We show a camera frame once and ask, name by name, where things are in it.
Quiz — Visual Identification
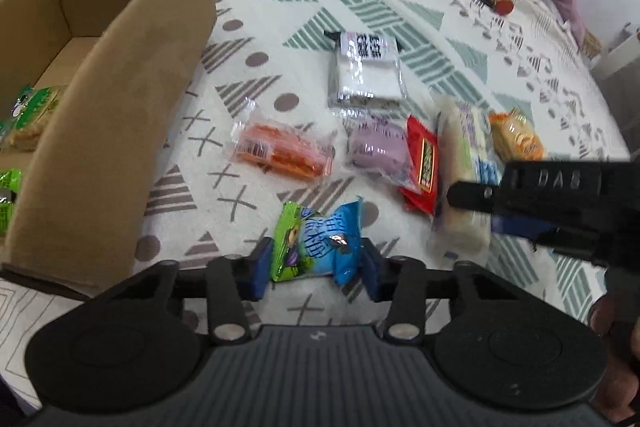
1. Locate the silver black-label snack packet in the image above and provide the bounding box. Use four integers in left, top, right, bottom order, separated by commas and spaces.
323, 30, 408, 109

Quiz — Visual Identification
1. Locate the white bread packet blue label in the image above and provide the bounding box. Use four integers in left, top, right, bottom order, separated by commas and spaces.
431, 95, 498, 258

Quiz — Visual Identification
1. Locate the small green blue snack packet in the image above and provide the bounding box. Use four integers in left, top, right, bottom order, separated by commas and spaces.
270, 202, 314, 283

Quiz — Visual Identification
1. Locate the right hand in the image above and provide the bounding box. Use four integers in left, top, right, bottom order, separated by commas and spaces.
589, 294, 639, 424

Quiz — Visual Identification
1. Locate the patterned white green bedspread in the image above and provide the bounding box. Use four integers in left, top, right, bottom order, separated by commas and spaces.
1, 0, 628, 410

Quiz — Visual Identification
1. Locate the brown cardboard box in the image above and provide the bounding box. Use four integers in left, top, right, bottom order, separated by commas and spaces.
1, 0, 216, 289

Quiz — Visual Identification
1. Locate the purple round snack packet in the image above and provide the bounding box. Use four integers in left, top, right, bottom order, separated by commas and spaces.
345, 114, 414, 188

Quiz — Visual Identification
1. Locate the orange cracker packet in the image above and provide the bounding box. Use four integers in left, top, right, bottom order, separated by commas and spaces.
488, 109, 546, 164

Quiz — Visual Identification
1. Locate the orange pink snack packet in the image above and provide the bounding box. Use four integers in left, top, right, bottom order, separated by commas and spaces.
231, 120, 333, 180

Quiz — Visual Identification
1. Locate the green-wrapped biscuit packet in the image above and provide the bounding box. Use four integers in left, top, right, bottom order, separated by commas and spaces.
1, 84, 67, 153

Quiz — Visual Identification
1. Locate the red chocolate snack packet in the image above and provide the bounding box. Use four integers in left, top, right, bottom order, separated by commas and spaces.
400, 116, 439, 217

